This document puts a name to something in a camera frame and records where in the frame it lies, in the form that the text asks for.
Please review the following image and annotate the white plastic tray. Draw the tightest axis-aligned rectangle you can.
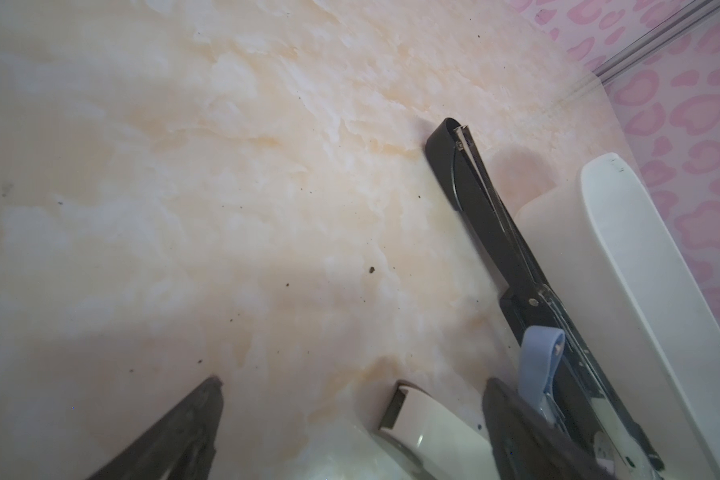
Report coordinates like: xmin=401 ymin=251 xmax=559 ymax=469
xmin=516 ymin=153 xmax=720 ymax=479

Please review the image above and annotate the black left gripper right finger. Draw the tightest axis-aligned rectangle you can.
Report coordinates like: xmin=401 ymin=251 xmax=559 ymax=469
xmin=482 ymin=378 xmax=612 ymax=480

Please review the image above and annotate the aluminium frame corner post right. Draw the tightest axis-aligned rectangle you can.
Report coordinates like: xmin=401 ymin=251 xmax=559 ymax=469
xmin=593 ymin=0 xmax=720 ymax=85

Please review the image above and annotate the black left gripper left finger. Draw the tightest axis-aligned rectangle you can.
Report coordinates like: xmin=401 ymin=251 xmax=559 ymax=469
xmin=91 ymin=375 xmax=224 ymax=479

